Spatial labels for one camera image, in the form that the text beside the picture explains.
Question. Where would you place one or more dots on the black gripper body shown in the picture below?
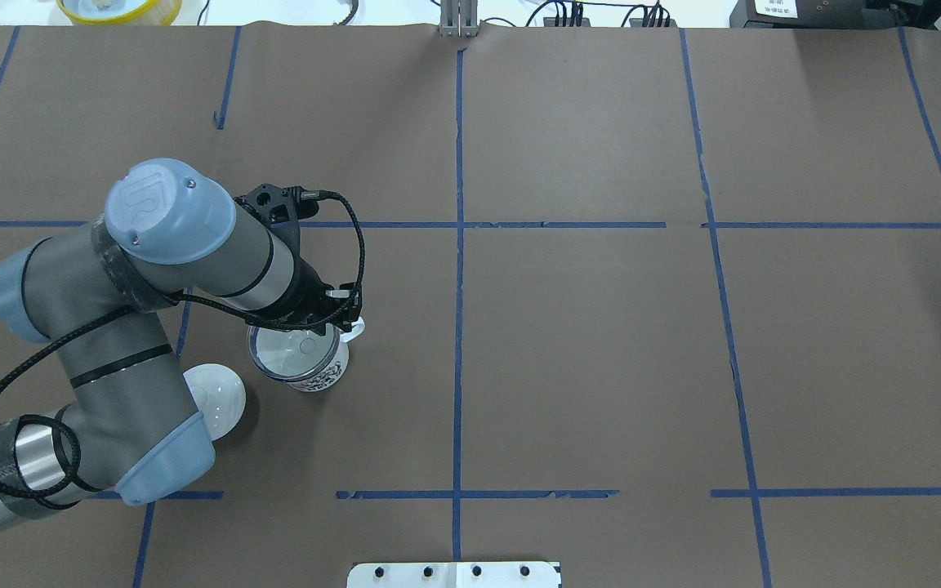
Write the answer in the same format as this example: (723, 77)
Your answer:
(304, 296)

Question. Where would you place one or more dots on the white ceramic lid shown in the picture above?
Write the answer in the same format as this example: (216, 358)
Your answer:
(220, 396)

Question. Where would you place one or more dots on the clear plastic funnel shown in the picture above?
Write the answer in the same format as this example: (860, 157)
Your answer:
(262, 345)

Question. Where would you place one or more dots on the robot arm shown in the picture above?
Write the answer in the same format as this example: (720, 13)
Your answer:
(104, 405)

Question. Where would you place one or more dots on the white enamel mug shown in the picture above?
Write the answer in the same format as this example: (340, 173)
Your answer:
(310, 362)

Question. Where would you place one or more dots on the yellow tape roll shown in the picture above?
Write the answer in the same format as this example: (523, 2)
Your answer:
(120, 13)

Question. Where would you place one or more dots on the brown paper table cover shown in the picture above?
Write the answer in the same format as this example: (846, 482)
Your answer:
(663, 306)

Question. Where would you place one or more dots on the black device with label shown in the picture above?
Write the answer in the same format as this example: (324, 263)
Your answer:
(846, 15)

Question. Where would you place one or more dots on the white camera stand base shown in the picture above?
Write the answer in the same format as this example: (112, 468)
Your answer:
(456, 574)

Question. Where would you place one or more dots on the aluminium frame post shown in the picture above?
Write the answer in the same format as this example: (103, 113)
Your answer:
(458, 18)

